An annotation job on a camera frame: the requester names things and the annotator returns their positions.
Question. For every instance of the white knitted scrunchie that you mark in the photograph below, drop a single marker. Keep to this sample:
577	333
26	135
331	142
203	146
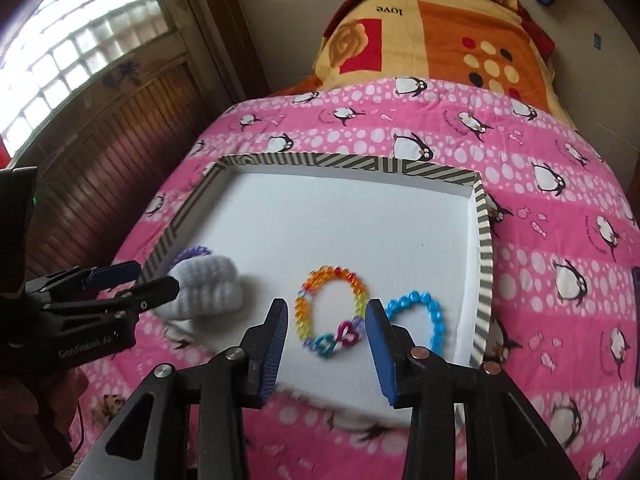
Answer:
210	280

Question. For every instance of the striped shallow cardboard tray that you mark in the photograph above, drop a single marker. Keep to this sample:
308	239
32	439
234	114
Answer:
325	220

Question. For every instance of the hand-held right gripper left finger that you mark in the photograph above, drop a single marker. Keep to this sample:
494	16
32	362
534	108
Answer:
275	345

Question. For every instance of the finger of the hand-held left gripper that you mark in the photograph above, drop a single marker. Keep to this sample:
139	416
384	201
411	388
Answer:
117	272
160	290

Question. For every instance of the dark red cloth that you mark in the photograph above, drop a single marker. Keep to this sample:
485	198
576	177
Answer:
540	35

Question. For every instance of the glass block window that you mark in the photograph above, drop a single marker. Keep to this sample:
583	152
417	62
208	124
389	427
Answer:
75	35

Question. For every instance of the orange patterned fleece blanket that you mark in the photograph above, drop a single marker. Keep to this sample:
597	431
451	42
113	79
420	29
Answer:
450	35

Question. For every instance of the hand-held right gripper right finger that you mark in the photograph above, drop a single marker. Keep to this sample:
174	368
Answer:
377	350

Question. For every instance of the purple scrunchie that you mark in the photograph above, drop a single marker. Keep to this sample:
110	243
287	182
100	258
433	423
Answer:
192	251

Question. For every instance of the pink penguin print blanket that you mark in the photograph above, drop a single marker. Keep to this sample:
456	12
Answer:
550	210

